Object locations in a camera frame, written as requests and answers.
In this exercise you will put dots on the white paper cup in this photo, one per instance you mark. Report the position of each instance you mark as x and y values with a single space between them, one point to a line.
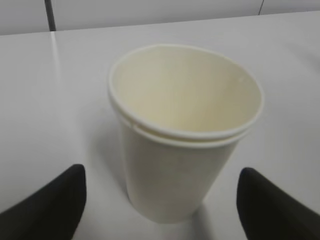
181 111

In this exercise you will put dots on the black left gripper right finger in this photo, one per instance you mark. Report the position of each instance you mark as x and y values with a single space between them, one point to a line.
268 213

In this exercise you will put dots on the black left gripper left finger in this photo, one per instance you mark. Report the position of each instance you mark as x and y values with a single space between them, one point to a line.
51 213

